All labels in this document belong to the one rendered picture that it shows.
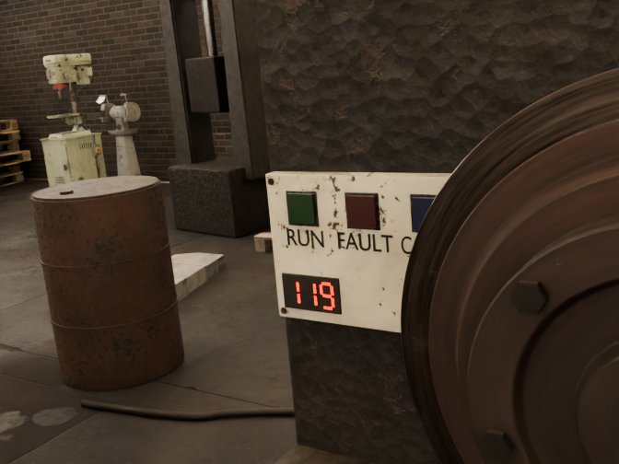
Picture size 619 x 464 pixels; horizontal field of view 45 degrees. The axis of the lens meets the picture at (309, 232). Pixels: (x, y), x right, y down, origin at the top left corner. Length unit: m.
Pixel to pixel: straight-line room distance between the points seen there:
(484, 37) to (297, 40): 0.22
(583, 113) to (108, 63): 9.38
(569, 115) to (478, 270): 0.14
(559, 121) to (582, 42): 0.16
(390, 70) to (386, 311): 0.27
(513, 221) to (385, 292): 0.29
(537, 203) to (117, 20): 9.20
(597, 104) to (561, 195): 0.07
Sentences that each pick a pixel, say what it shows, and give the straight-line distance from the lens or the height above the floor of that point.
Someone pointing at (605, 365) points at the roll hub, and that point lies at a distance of 0.53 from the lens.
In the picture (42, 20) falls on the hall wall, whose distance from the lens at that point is 10.72.
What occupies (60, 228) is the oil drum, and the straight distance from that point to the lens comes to 3.33.
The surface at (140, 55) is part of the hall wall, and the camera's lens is 9.44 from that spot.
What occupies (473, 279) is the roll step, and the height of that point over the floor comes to 1.19.
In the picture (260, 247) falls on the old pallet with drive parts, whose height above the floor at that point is 0.04.
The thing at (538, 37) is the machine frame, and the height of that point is 1.37.
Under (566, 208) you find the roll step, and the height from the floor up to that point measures 1.25.
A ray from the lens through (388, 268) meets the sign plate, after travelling 0.83.
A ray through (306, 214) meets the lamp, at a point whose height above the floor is 1.19.
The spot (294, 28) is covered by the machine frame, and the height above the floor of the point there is 1.40.
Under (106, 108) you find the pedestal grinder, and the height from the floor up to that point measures 0.98.
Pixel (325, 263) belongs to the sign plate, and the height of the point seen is 1.13.
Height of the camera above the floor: 1.37
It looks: 13 degrees down
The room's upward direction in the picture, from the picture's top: 5 degrees counter-clockwise
